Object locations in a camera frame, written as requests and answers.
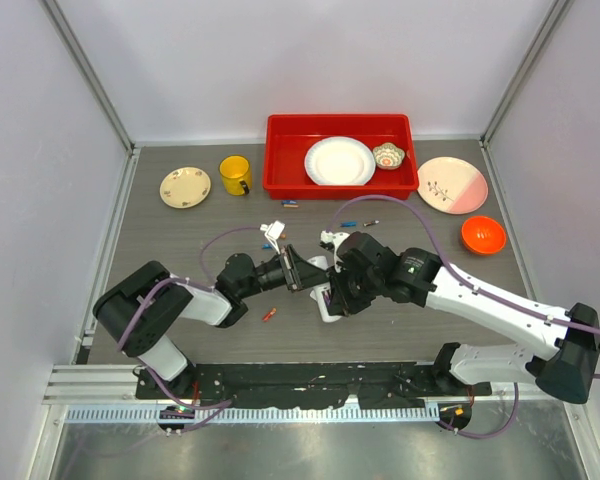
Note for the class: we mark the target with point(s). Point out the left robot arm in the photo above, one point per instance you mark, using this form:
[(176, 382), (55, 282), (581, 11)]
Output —
[(138, 311)]

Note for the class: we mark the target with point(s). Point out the patterned small bowl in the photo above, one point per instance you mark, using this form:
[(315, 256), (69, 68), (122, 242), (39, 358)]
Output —
[(388, 156)]

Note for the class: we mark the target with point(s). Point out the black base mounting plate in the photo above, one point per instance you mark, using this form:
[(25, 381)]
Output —
[(316, 386)]

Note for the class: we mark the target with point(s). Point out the white slotted cable duct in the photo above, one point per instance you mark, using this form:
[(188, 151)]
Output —
[(162, 413)]

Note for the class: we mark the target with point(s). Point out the yellow mug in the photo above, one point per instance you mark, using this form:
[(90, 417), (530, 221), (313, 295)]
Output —
[(236, 175)]

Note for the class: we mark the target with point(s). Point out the orange plastic bowl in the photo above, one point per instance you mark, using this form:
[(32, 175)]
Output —
[(483, 235)]

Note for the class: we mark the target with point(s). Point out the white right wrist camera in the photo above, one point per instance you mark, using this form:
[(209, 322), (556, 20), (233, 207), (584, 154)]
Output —
[(331, 241)]

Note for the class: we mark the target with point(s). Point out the pink white plate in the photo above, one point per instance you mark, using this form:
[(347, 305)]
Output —
[(452, 185)]

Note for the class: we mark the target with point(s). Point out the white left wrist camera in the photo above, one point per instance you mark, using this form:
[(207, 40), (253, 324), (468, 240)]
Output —
[(272, 233)]

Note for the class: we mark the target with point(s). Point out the white paper plate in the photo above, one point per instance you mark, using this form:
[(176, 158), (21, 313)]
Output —
[(339, 161)]

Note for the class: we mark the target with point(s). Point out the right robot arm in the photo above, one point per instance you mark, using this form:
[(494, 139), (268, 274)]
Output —
[(554, 348)]

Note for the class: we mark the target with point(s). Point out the red plastic bin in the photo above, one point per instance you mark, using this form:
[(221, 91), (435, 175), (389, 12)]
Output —
[(290, 136)]

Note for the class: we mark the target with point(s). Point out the red orange battery near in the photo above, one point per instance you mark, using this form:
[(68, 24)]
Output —
[(269, 315)]

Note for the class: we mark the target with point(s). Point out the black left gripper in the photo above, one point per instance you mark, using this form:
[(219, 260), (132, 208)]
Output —
[(301, 274)]

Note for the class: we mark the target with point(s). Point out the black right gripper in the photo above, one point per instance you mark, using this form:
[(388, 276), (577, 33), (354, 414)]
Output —
[(342, 304)]

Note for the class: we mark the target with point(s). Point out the white remote control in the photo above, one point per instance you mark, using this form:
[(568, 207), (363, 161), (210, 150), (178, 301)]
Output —
[(321, 293)]

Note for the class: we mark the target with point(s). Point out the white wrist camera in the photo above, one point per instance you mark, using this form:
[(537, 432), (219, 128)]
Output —
[(331, 241), (272, 233)]

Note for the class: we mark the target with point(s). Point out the cream floral plate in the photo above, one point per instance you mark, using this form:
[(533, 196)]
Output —
[(185, 187)]

